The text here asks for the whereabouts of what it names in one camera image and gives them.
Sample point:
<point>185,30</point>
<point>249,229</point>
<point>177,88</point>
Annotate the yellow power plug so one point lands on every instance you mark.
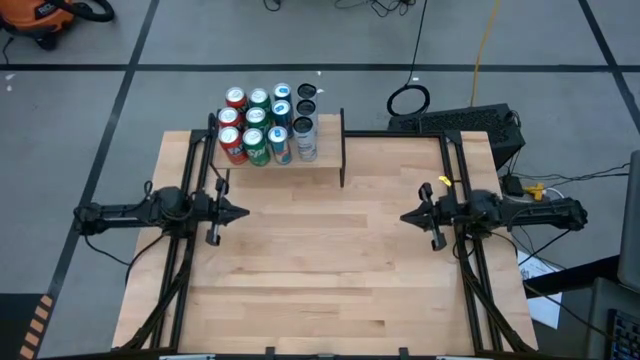
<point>536,190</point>

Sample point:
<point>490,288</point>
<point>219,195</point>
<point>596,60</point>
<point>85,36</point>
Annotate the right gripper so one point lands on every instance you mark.
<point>442,212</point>

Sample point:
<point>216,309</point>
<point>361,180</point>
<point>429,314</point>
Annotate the grey metal cabinet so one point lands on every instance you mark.
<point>631,220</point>

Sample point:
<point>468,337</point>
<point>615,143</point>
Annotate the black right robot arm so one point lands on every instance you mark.
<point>540,212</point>

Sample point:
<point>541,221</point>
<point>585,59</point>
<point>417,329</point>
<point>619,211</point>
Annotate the wooden shelf with black legs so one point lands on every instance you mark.
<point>330,145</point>

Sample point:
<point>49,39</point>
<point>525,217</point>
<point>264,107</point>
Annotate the black aluminium table frame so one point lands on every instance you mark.
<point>400,134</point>

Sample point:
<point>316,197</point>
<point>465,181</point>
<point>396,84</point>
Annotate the green Sprite can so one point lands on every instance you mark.
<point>253,140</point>
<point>259,96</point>
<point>256,116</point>

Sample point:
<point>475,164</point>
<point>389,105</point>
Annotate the orange black striped mat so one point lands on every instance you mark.
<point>37,325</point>

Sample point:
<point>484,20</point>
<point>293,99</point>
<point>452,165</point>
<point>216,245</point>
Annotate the black perforated computer case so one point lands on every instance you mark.
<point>460,122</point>

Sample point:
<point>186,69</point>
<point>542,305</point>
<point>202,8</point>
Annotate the yellow tape tag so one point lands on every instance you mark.
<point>445,180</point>

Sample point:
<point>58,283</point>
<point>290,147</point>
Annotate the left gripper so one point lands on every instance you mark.
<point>212,212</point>

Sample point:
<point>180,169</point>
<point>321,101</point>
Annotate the white paper sheet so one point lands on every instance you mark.
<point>532,265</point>

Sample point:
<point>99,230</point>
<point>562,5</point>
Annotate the tall white Celsius can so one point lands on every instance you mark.
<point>306,91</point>
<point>304,132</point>
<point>306,107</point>

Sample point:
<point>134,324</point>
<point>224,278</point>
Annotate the red Fanta strawberry can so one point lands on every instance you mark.
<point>229,116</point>
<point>235,95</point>
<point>231,140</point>

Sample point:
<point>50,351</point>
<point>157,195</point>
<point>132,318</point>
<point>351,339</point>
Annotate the black power brick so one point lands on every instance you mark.
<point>512,185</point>

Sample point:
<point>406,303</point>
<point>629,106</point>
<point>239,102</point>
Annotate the orange shop vacuum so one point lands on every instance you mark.
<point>35,15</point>

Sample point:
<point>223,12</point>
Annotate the blue silver Red Bull can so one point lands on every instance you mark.
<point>281,108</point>
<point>278,137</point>
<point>282,91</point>

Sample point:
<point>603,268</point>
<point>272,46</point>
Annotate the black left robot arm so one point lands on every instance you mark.
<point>125,212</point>

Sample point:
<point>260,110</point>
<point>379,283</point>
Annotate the grey desk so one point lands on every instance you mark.
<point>600,320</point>

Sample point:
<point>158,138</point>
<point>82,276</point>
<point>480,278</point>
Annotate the black keyboard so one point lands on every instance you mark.
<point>625,335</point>

